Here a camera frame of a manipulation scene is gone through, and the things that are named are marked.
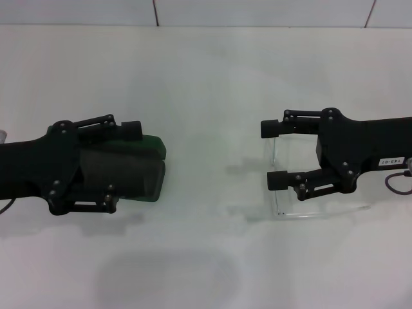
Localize clear frame glasses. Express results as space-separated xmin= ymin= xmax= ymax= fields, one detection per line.
xmin=263 ymin=134 xmax=371 ymax=220

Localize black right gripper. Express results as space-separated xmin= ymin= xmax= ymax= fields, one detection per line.
xmin=260 ymin=108 xmax=412 ymax=202

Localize green glasses case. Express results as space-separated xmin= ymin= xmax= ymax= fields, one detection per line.
xmin=46 ymin=125 xmax=167 ymax=204

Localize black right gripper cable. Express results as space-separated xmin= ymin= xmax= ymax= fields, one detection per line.
xmin=384 ymin=156 xmax=412 ymax=196

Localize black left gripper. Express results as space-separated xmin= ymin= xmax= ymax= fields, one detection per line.
xmin=0 ymin=113 xmax=143 ymax=216

